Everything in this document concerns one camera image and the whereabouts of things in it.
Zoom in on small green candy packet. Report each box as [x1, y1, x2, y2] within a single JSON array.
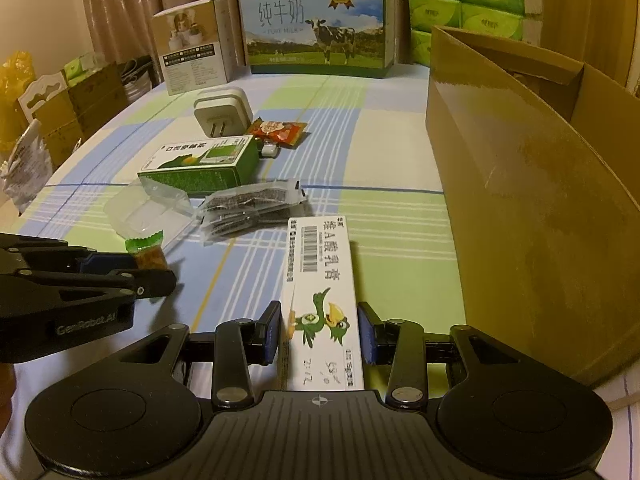
[[125, 231, 168, 270]]

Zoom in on clear plastic tray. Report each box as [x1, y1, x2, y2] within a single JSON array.
[[103, 178, 196, 252]]

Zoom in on white ointment box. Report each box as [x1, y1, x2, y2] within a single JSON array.
[[280, 216, 364, 391]]

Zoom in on dark sachet bundle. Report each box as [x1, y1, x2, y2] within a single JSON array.
[[196, 179, 307, 245]]

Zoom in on green spray medicine box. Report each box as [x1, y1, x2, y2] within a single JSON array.
[[138, 136, 259, 197]]

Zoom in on white power adapter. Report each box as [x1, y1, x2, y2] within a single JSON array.
[[193, 87, 253, 138]]

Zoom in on red snack packet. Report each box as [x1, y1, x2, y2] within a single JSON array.
[[246, 118, 307, 148]]

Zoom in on white printed plastic bag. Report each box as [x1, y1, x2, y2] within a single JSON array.
[[1, 119, 53, 214]]

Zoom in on checkered bed sheet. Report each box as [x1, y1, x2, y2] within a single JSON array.
[[8, 62, 640, 461]]

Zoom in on brown boxes on floor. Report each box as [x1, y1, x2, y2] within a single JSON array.
[[17, 55, 157, 168]]

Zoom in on small white usb plug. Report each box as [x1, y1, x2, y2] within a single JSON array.
[[256, 139, 281, 158]]

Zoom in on yellow plastic bag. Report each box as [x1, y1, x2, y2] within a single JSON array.
[[0, 51, 36, 158]]

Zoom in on brown cardboard box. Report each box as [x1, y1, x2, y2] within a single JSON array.
[[426, 27, 639, 386]]

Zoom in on white product box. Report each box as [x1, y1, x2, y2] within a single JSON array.
[[151, 0, 238, 96]]

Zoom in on blue milk carton box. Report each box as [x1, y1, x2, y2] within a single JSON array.
[[239, 0, 396, 77]]

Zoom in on green tissue pack stack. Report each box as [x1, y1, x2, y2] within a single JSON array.
[[408, 0, 544, 66]]

